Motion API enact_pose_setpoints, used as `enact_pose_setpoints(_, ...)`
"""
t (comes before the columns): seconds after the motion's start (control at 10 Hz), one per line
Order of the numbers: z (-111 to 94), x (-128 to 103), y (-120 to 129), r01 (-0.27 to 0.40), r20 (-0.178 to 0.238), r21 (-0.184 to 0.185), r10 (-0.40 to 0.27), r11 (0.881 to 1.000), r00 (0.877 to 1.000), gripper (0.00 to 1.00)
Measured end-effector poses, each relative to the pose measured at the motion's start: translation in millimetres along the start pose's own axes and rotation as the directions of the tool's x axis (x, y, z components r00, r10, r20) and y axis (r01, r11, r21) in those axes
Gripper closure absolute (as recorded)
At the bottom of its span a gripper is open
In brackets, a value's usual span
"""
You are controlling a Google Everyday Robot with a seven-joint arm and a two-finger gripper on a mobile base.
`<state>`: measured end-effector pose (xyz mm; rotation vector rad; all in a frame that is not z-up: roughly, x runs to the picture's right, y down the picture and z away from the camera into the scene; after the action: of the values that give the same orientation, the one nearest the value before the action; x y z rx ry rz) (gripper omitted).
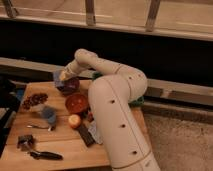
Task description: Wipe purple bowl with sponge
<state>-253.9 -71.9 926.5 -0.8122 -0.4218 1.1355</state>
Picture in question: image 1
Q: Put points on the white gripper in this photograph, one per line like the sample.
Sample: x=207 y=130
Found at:
x=73 y=69

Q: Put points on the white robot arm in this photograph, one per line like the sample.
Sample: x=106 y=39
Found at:
x=109 y=97

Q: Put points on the purple bowl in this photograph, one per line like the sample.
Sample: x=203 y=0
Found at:
x=69 y=86

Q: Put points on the red bowl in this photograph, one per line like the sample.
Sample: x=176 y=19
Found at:
x=76 y=103

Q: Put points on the red grapes bunch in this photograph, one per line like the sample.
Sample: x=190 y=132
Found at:
x=34 y=99

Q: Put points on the blue grey brush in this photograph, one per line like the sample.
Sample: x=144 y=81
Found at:
x=48 y=114

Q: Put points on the dark chocolate bar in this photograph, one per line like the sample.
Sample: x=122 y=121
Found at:
x=85 y=135

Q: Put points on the silver foil packet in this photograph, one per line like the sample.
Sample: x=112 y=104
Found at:
x=94 y=132

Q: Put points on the black chair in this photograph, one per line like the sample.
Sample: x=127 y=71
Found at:
x=8 y=102

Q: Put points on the metal spoon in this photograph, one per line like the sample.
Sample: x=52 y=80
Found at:
x=37 y=127

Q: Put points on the black binder clip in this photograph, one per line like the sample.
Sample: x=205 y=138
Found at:
x=25 y=142

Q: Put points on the black handled tool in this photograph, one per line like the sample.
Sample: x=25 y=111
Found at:
x=45 y=155

